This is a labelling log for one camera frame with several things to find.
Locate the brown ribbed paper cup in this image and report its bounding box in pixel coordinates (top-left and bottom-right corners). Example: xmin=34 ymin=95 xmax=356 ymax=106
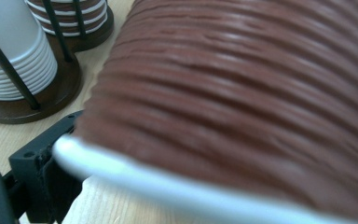
xmin=51 ymin=0 xmax=358 ymax=224

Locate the stack of brown cups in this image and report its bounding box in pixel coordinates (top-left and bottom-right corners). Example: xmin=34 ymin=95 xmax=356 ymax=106
xmin=23 ymin=0 xmax=109 ymax=38

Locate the dark wooden wire cup holder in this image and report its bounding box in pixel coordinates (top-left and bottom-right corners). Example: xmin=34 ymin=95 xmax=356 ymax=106
xmin=0 ymin=0 xmax=84 ymax=125

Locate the brown cup stack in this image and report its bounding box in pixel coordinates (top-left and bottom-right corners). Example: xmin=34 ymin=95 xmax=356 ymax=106
xmin=41 ymin=0 xmax=116 ymax=53

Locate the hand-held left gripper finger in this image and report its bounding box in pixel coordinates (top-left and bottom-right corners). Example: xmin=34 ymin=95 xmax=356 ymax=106
xmin=8 ymin=110 xmax=86 ymax=224

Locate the stack of white cups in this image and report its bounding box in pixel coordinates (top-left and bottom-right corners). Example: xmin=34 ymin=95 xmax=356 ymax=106
xmin=0 ymin=0 xmax=59 ymax=103

